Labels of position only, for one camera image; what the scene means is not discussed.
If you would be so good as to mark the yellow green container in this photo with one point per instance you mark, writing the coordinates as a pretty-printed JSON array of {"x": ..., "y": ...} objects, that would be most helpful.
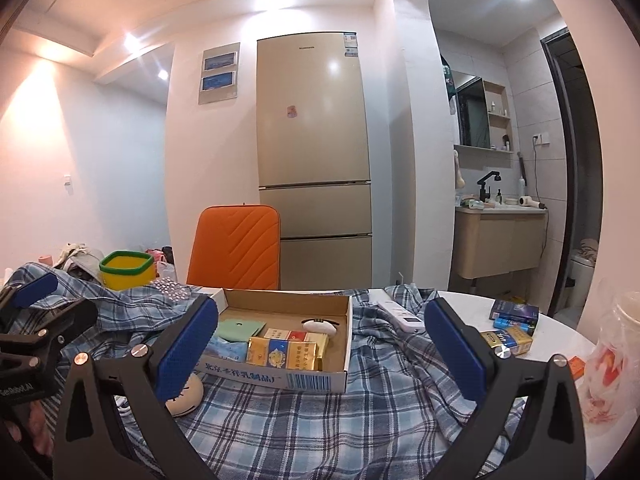
[{"x": 123, "y": 269}]

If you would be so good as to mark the beige refrigerator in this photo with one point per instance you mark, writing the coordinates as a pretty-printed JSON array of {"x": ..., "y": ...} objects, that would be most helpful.
[{"x": 313, "y": 157}]

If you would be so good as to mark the beige bag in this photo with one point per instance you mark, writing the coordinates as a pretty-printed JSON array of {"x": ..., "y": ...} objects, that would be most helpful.
[{"x": 80, "y": 259}]

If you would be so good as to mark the white remote control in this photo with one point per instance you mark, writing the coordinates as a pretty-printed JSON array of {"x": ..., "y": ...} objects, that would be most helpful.
[{"x": 402, "y": 318}]

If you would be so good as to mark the orange chair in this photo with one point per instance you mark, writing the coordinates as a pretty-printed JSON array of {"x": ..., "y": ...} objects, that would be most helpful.
[{"x": 236, "y": 246}]

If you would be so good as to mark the open cardboard box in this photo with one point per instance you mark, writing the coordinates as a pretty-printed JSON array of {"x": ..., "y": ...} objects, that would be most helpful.
[{"x": 324, "y": 313}]

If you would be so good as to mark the beige round vented disc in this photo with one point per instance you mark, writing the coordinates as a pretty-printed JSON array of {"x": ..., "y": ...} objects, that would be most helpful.
[{"x": 189, "y": 398}]

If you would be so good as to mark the wall electrical panel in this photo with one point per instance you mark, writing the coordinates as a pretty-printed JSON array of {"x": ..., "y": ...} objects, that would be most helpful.
[{"x": 219, "y": 75}]

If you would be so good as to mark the cream red cigarette pack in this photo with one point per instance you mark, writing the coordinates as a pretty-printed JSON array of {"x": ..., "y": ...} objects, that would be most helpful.
[{"x": 321, "y": 340}]

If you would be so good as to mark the white red plastic bag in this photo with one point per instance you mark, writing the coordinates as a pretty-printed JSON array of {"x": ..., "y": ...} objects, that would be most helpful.
[{"x": 610, "y": 385}]

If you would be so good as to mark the beige bathroom vanity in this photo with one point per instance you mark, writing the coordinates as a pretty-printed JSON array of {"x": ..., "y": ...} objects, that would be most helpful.
[{"x": 497, "y": 241}]

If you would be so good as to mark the gold blue cigarette pack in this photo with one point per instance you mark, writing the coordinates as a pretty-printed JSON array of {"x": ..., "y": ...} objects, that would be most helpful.
[{"x": 282, "y": 354}]

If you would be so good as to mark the blue purple packets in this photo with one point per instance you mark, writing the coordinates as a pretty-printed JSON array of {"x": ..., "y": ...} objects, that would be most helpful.
[{"x": 504, "y": 314}]

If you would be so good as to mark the bathroom mirror cabinet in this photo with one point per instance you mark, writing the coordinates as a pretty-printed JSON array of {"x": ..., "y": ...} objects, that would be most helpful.
[{"x": 480, "y": 112}]

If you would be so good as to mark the blue tissue packet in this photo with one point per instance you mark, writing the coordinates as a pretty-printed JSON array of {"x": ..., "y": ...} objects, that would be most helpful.
[{"x": 235, "y": 351}]

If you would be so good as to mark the gold cigarette pack on table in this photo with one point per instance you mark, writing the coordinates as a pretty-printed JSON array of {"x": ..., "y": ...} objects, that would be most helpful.
[{"x": 513, "y": 338}]

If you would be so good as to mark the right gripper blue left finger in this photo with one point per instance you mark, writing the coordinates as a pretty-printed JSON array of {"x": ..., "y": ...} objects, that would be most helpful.
[{"x": 91, "y": 441}]

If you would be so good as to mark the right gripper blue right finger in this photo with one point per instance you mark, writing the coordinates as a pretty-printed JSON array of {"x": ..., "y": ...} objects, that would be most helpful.
[{"x": 549, "y": 441}]

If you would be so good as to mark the black faucet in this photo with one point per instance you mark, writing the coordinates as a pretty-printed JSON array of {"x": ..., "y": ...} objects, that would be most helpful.
[{"x": 484, "y": 194}]

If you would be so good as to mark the person's left hand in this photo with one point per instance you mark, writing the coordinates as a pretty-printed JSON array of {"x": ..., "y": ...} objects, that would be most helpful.
[{"x": 37, "y": 428}]

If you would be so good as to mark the blue plaid shirt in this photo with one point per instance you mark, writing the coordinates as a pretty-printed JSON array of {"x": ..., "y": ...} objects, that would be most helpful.
[{"x": 399, "y": 413}]

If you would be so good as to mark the small orange packet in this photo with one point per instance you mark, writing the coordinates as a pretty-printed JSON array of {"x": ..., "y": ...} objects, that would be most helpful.
[{"x": 577, "y": 367}]

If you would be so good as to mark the green cloth pouch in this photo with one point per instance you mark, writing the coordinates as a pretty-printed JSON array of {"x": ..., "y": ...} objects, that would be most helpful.
[{"x": 238, "y": 329}]

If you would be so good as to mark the white trash bin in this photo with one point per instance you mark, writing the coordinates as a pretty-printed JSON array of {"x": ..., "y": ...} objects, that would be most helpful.
[{"x": 580, "y": 272}]

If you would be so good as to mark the white hair dryer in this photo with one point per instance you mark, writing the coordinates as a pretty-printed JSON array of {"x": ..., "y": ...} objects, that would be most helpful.
[{"x": 530, "y": 202}]

